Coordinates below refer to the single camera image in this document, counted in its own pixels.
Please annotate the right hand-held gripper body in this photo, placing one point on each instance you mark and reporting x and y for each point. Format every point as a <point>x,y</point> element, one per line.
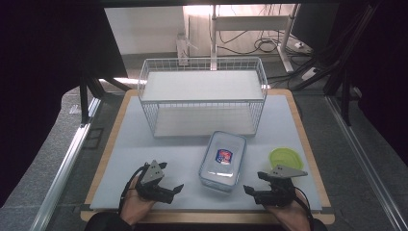
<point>279,189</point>

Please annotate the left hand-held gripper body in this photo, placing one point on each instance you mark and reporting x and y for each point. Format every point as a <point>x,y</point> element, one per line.
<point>153,173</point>

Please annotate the aluminium rail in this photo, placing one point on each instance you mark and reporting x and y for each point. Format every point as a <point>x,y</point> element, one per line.
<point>365,154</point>
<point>64,166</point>

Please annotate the black metal stand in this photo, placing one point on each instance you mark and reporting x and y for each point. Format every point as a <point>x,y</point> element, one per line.
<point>84,96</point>
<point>344,93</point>

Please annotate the white power strip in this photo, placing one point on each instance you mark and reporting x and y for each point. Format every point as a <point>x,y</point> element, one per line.
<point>309,73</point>
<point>182,48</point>

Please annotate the person's right hand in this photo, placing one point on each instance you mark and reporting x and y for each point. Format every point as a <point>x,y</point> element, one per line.
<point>288,216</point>

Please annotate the dark curtain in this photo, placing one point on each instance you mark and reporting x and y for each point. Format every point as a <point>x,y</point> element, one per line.
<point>38,64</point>
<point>385,64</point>

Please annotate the dark monitor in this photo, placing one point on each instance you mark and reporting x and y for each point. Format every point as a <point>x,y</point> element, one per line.
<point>308,25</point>

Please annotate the person's left hand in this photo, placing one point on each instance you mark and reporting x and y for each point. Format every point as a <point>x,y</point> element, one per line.
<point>136,207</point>

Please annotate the clear plastic food container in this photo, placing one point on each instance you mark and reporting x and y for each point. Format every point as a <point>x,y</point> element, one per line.
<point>212,174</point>

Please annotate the white desk frame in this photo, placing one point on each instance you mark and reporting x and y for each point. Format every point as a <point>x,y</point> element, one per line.
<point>250,23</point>

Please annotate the green plastic lid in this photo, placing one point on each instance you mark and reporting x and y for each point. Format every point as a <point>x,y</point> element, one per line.
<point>284,157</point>

